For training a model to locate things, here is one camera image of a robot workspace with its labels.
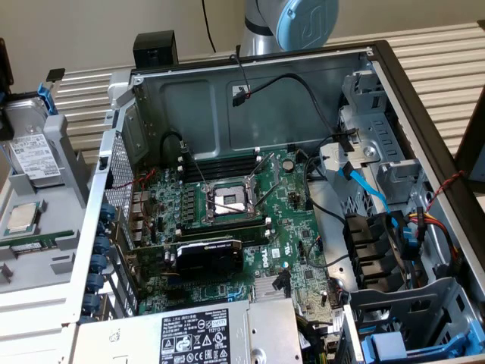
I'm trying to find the braided yellow black wire bundle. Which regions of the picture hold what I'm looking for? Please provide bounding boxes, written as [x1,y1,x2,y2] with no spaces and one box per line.
[296,316,338,364]

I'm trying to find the silver metal bracket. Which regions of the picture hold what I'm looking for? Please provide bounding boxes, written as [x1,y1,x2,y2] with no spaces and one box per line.
[320,142,380,179]

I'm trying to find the red yellow power wires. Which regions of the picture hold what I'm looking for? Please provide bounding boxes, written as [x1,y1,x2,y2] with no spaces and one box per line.
[408,206,462,266]

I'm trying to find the black graphics card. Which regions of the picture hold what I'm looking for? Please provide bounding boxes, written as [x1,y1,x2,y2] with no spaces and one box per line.
[127,237,246,282]

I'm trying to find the short black loop wire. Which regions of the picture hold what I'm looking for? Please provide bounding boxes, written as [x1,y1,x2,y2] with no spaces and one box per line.
[160,130,191,157]

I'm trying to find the silver power supply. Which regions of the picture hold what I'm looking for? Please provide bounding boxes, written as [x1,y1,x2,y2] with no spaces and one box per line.
[74,297,304,364]

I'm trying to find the silver CPU chip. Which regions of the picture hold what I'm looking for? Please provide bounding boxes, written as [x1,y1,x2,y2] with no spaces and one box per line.
[3,202,42,234]

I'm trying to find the green RAM stick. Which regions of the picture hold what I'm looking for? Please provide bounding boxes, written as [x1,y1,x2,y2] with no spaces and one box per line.
[180,221,268,234]
[0,235,64,254]

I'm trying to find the thin black hanging cable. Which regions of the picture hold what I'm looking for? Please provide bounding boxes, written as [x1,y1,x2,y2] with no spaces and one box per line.
[199,0,217,54]

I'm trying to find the thin metal locking lever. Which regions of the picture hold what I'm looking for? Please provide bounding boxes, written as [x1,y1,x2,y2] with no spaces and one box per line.
[180,140,208,190]
[252,187,276,213]

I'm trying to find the green motherboard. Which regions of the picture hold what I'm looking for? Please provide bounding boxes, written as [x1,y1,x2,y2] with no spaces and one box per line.
[128,146,352,344]

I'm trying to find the black power wire with plug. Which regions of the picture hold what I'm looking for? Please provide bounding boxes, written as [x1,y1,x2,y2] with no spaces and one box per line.
[272,269,292,295]

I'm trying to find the CPU socket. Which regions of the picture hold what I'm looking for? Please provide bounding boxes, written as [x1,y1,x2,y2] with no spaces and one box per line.
[202,177,264,225]

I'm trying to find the twisted red black wire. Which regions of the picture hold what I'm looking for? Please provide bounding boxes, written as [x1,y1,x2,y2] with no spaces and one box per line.
[424,170,467,213]

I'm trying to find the long thin black wire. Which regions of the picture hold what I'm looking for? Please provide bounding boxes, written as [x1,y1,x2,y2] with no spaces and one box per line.
[308,195,346,227]

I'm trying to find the thin red black wire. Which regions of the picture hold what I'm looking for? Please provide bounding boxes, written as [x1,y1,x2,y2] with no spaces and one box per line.
[229,52,253,100]

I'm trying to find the blue flat SATA wire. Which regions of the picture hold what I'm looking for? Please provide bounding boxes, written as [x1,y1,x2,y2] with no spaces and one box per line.
[338,162,418,261]

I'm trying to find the hard disk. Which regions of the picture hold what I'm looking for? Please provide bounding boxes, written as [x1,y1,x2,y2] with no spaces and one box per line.
[0,82,64,190]

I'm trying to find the metal disk bay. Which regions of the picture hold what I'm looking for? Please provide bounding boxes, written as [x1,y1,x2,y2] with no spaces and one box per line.
[340,276,485,364]

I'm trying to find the grey parts rack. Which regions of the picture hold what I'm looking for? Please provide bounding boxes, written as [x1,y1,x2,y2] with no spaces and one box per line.
[0,113,100,295]

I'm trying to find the black wire with connectors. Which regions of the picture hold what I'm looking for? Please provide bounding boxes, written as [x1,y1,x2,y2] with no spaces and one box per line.
[230,73,360,153]

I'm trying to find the silver finned heat sink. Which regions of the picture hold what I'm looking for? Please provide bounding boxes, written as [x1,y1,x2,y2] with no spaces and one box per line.
[252,275,293,303]

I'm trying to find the silver socket cover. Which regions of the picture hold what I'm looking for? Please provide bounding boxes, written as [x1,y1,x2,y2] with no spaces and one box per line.
[246,152,281,187]

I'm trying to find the black box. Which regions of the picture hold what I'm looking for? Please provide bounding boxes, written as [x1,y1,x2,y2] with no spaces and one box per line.
[132,30,180,70]

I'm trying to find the silver drive cage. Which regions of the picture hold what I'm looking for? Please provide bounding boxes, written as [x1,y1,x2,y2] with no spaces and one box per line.
[336,60,435,217]

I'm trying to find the RAM slot white clips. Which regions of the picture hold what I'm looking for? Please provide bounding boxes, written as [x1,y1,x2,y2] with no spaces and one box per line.
[177,147,262,165]
[177,157,262,174]
[177,215,272,228]

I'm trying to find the dark board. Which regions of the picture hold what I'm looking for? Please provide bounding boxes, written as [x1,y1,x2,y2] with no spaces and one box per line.
[454,87,485,183]

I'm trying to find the open metal PC case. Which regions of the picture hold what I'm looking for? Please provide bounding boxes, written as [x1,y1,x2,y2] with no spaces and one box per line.
[62,39,485,364]

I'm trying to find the empty blue disk carrier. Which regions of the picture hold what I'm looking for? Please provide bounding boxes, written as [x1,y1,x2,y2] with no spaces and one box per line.
[359,322,484,361]

